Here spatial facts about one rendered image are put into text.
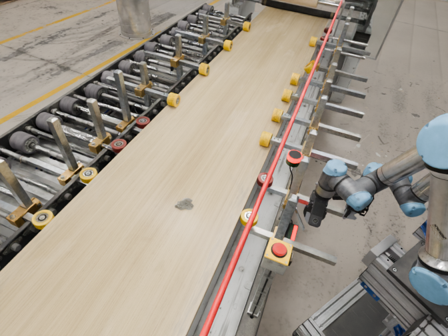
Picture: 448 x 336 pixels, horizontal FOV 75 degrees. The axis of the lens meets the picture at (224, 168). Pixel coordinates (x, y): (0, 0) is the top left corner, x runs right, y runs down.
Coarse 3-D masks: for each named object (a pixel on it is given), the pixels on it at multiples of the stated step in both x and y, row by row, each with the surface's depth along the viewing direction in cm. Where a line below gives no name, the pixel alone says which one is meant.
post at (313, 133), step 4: (312, 132) 141; (316, 132) 141; (308, 136) 143; (312, 136) 142; (308, 140) 144; (312, 140) 143; (308, 144) 146; (312, 144) 145; (304, 148) 148; (308, 148) 147; (304, 152) 150; (308, 152) 149
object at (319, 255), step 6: (252, 228) 134; (258, 228) 135; (252, 234) 136; (258, 234) 134; (264, 234) 133; (270, 234) 133; (288, 240) 131; (294, 246) 129; (300, 246) 130; (306, 246) 130; (300, 252) 130; (306, 252) 128; (312, 252) 128; (318, 252) 128; (318, 258) 128; (324, 258) 126; (330, 258) 127; (336, 258) 127; (330, 264) 127
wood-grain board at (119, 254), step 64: (256, 64) 231; (192, 128) 170; (256, 128) 174; (128, 192) 134; (192, 192) 137; (64, 256) 111; (128, 256) 113; (192, 256) 115; (0, 320) 95; (64, 320) 96; (128, 320) 97; (192, 320) 99
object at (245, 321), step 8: (328, 64) 285; (320, 88) 252; (312, 112) 225; (304, 136) 204; (296, 168) 181; (288, 184) 171; (280, 208) 159; (272, 232) 148; (256, 280) 130; (256, 288) 128; (248, 296) 126; (248, 304) 123; (264, 304) 123; (240, 320) 118; (248, 320) 118; (256, 320) 119; (240, 328) 116; (248, 328) 116; (256, 328) 116
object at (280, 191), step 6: (258, 186) 149; (276, 186) 148; (270, 192) 149; (276, 192) 147; (282, 192) 146; (300, 198) 144; (306, 198) 144; (306, 204) 145; (330, 210) 141; (336, 210) 140; (342, 210) 141; (342, 216) 141
